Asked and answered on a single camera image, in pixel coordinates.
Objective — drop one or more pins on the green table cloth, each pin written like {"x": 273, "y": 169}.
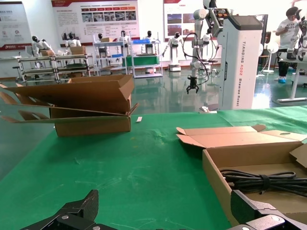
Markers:
{"x": 120, "y": 167}

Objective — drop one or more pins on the unfolded brown cardboard boxes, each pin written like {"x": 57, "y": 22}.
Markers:
{"x": 72, "y": 95}

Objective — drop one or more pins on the wall poster with photos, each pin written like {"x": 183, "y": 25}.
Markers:
{"x": 180, "y": 19}

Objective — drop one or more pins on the white blue shelf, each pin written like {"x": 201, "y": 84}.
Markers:
{"x": 105, "y": 56}
{"x": 146, "y": 69}

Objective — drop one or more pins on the grey white distant robot arm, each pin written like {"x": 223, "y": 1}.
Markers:
{"x": 197, "y": 28}

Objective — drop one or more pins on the green covered bench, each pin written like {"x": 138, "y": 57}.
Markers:
{"x": 141, "y": 61}

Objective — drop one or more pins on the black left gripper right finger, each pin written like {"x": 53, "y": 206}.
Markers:
{"x": 261, "y": 215}

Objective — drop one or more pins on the distant black robot gripper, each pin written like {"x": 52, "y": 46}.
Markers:
{"x": 192, "y": 85}

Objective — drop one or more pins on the person in white shirt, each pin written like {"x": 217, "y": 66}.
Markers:
{"x": 286, "y": 36}

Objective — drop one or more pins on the grey metal rack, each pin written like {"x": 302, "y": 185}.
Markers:
{"x": 55, "y": 63}

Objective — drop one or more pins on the white black humanoid robot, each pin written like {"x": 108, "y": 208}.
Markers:
{"x": 100, "y": 42}
{"x": 149, "y": 39}
{"x": 73, "y": 43}
{"x": 174, "y": 48}
{"x": 301, "y": 31}
{"x": 124, "y": 39}
{"x": 39, "y": 44}

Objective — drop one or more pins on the wide white red wall poster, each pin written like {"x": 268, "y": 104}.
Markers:
{"x": 96, "y": 21}

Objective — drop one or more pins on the small brown cardboard box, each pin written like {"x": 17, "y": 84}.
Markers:
{"x": 106, "y": 40}
{"x": 78, "y": 50}
{"x": 46, "y": 53}

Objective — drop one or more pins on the open cardboard box with divider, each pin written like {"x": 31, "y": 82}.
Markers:
{"x": 216, "y": 165}

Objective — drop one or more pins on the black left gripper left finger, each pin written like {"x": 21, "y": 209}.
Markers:
{"x": 72, "y": 215}

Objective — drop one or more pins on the white desk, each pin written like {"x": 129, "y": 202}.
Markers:
{"x": 293, "y": 81}

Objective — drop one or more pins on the white wheeled robot column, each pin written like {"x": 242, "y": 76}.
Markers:
{"x": 237, "y": 72}

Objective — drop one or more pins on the white standing fan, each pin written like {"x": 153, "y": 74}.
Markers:
{"x": 272, "y": 49}

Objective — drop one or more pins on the white label strip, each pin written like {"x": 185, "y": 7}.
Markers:
{"x": 139, "y": 119}

